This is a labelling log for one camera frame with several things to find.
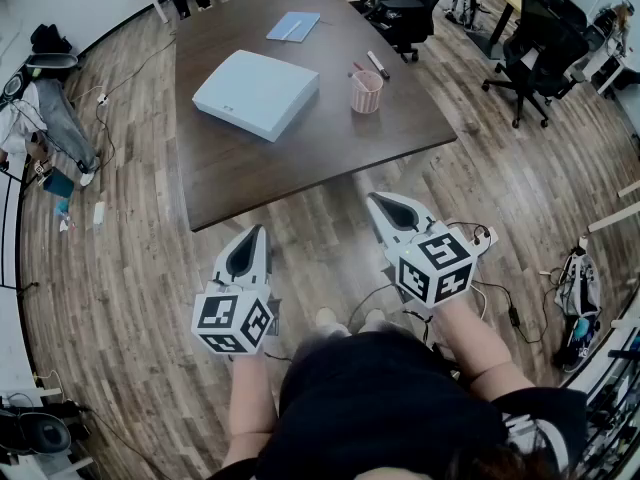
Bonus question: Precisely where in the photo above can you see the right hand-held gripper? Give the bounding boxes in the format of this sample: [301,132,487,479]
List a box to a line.
[367,192,481,309]

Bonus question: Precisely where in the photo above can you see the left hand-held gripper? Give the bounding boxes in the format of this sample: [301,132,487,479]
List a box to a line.
[192,225,276,357]

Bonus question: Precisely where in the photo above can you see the pink pen cup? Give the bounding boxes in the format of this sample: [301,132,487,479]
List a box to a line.
[349,69,385,115]

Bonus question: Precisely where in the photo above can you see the person's left forearm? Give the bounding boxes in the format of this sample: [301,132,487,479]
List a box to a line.
[222,351,279,464]

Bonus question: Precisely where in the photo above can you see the person's right forearm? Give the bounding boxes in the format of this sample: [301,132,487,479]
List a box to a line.
[433,296,536,404]

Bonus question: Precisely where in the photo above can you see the person's right shoe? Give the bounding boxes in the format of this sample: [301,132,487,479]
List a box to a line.
[359,309,389,333]

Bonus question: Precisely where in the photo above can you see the person's shoe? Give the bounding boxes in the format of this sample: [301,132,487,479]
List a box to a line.
[315,307,351,338]
[359,309,389,333]

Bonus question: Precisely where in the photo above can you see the person's left shoe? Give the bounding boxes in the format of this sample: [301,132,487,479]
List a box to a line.
[315,307,351,338]

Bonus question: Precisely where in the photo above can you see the white marker with black end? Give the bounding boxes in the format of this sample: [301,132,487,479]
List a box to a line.
[366,50,391,80]

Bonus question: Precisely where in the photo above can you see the white flat box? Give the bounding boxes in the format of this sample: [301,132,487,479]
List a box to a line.
[191,49,321,144]

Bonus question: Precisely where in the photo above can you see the person's black shirt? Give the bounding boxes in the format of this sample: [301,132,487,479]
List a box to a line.
[207,330,589,480]

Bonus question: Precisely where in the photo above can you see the white grey backpack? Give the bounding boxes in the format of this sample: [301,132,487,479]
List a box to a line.
[553,250,602,319]

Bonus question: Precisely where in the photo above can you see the teal bag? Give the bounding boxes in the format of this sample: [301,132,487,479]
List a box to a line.
[43,168,76,199]

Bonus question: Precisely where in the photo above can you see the blue black bag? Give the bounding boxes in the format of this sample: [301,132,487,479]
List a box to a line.
[562,316,602,373]

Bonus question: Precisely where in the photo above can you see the blue notebook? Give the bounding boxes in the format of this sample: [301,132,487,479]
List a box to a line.
[265,11,322,44]

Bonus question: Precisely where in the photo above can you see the black round cushion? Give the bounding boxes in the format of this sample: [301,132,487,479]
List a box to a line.
[0,407,74,457]

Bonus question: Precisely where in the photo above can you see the metal rack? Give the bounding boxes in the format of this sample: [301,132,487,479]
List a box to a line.
[564,312,640,480]

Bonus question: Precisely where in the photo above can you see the black floor cable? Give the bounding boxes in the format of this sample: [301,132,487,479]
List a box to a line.
[93,37,177,170]

